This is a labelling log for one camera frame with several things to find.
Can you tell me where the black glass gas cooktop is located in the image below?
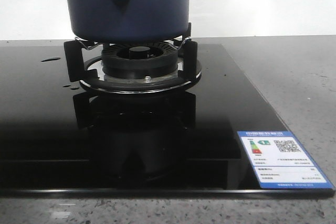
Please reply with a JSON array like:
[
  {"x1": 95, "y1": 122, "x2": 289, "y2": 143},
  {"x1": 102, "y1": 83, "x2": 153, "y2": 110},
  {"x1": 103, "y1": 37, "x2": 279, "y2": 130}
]
[{"x1": 1, "y1": 45, "x2": 335, "y2": 199}]

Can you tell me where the black gas burner head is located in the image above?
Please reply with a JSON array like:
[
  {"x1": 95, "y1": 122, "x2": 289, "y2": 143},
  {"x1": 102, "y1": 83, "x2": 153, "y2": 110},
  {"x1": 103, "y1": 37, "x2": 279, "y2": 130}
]
[{"x1": 101, "y1": 42, "x2": 178, "y2": 79}]

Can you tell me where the dark blue cooking pot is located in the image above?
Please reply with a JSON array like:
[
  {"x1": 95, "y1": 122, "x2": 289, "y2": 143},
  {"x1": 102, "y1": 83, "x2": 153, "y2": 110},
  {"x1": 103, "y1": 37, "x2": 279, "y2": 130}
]
[{"x1": 67, "y1": 0, "x2": 189, "y2": 43}]

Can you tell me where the blue white energy label sticker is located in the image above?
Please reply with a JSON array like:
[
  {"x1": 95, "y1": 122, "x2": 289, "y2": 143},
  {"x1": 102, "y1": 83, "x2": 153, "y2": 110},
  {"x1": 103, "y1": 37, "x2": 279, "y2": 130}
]
[{"x1": 237, "y1": 131, "x2": 334, "y2": 189}]

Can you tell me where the black metal pot support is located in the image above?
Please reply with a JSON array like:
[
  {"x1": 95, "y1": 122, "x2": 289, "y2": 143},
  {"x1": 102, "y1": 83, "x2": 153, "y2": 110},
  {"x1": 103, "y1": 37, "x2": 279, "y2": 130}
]
[{"x1": 64, "y1": 27, "x2": 202, "y2": 94}]

